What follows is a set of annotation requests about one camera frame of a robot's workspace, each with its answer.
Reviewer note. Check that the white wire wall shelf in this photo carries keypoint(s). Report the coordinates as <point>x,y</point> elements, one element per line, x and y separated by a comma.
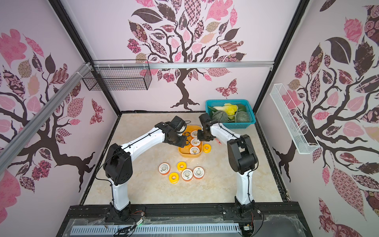
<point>287,104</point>

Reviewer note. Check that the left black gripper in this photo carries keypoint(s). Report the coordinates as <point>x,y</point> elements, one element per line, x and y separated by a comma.
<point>180,143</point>

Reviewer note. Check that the green melon right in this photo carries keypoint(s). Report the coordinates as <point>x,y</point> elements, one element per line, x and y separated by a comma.
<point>242,117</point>

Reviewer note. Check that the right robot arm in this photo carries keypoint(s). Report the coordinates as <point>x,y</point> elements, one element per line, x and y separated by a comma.
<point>242,159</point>

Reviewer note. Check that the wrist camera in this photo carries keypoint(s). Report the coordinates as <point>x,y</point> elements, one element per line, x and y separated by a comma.
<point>178,124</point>
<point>205,120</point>

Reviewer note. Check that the yellow tape roll bottom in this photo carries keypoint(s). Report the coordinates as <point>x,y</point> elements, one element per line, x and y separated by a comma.
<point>174,178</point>

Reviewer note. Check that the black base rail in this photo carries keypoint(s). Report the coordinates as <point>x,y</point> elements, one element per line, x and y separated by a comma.
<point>226,210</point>

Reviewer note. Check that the green melon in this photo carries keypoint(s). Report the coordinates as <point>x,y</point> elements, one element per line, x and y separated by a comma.
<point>242,117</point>
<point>220,116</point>

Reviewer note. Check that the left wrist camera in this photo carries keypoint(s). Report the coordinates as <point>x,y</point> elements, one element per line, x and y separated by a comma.
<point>178,124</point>

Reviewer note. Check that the green melon left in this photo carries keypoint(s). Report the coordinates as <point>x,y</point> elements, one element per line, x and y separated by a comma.
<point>220,116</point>

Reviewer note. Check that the yellow tape roll top right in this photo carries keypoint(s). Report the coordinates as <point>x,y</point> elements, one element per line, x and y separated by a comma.
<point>206,148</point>

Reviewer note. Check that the yellow plastic storage box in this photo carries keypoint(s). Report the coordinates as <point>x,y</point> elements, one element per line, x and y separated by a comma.
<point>184,152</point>

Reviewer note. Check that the orange tape roll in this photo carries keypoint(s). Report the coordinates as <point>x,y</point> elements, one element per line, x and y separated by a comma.
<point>194,133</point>
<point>195,142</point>
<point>198,172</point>
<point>164,169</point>
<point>194,150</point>
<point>187,175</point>

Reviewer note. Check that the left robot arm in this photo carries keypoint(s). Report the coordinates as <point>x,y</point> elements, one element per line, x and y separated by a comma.
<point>118,164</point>

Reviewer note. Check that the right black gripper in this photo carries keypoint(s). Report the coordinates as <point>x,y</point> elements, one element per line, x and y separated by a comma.
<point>204,135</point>

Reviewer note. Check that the white slotted cable duct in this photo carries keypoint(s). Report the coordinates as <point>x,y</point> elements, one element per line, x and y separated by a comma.
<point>153,229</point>

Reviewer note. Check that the black wire wall basket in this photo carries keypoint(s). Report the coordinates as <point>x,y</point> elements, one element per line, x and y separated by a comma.
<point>119,75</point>

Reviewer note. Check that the teal plastic basket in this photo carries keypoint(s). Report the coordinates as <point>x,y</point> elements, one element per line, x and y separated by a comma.
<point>243,105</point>

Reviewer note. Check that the yellow tape roll centre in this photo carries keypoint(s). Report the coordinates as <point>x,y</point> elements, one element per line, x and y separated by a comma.
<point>181,166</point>

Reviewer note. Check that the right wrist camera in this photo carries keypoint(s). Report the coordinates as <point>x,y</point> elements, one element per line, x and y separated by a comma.
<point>205,120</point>

